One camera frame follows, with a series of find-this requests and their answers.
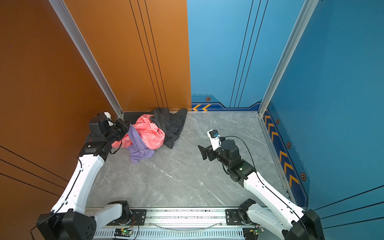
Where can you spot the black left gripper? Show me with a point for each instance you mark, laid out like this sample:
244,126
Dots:
119,124

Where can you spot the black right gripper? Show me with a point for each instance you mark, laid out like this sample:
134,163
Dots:
204,151

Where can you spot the purple cloth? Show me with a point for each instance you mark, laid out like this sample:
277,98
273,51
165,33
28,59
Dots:
138,149

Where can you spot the pink printed cloth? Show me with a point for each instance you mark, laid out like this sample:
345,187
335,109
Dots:
152,136

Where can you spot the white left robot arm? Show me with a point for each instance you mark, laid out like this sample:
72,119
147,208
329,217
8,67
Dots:
67,219

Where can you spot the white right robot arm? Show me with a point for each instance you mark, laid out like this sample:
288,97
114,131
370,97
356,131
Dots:
283,218

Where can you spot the dark grey jacket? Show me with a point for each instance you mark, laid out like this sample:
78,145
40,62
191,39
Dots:
170,123

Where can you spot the green circuit board right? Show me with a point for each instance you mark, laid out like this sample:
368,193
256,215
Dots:
257,231

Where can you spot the green circuit board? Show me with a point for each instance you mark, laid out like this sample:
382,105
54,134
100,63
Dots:
257,231
123,233

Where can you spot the green circuit board left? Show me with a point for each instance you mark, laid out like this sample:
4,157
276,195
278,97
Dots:
123,233

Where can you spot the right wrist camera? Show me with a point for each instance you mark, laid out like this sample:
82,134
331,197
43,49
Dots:
214,139

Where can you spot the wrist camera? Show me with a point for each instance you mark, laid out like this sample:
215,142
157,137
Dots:
108,115
214,139

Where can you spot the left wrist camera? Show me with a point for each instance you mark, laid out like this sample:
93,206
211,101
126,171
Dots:
108,115

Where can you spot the aluminium corner post left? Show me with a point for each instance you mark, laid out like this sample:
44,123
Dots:
75,34

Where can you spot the aluminium corner post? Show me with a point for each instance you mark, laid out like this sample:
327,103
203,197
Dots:
295,36
75,34

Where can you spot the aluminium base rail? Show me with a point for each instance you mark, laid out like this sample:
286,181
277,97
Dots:
186,223

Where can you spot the aluminium corner post right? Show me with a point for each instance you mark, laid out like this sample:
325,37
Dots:
295,36

